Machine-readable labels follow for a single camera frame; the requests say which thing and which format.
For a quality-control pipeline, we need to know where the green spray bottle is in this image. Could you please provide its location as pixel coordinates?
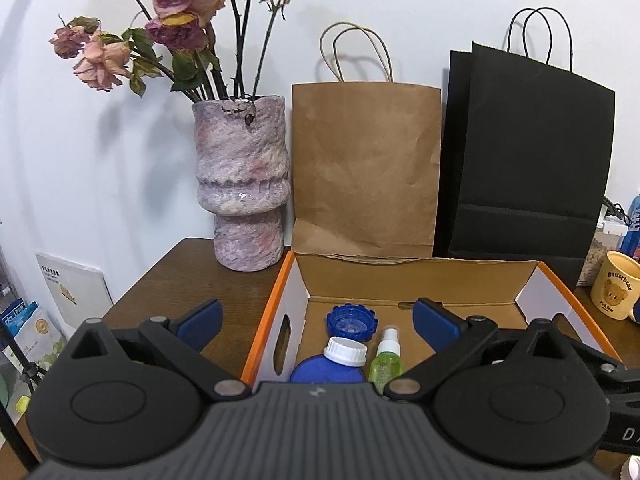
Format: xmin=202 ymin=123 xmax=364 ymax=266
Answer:
xmin=369 ymin=325 xmax=405 ymax=394

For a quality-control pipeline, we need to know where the blue ridged bottle cap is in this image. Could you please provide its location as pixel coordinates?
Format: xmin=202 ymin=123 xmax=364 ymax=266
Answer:
xmin=326 ymin=304 xmax=378 ymax=342

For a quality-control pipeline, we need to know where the yellow bear mug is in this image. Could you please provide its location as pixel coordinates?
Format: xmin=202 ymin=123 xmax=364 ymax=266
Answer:
xmin=590 ymin=250 xmax=640 ymax=321

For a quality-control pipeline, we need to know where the red cardboard box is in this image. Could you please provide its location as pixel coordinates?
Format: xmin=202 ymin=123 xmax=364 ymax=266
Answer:
xmin=241 ymin=252 xmax=618 ymax=387

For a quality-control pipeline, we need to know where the blue white package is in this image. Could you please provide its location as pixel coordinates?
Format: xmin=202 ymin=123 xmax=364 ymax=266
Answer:
xmin=1 ymin=298 xmax=66 ymax=370

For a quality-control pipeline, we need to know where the black lamp stand pole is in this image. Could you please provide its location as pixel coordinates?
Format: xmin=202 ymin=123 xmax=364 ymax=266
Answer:
xmin=1 ymin=322 xmax=46 ymax=472

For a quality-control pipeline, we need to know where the pink textured vase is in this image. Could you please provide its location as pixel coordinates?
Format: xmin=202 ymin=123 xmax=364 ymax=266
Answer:
xmin=192 ymin=96 xmax=291 ymax=272

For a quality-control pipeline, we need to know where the plastic container of seeds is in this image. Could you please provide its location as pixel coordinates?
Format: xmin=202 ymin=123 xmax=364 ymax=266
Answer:
xmin=577 ymin=217 xmax=628 ymax=287

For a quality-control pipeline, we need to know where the black paper bag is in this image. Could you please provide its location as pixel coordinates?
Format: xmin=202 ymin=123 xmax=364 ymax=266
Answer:
xmin=432 ymin=6 xmax=618 ymax=291

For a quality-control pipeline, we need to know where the brown paper bag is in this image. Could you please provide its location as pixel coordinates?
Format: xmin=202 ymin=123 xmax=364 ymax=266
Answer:
xmin=291 ymin=28 xmax=442 ymax=259

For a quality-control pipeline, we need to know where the dried rose bouquet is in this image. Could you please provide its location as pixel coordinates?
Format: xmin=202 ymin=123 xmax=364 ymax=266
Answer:
xmin=50 ymin=0 xmax=291 ymax=103

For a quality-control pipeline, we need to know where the black cable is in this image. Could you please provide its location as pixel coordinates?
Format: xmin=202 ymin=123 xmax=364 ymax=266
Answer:
xmin=601 ymin=195 xmax=633 ymax=226

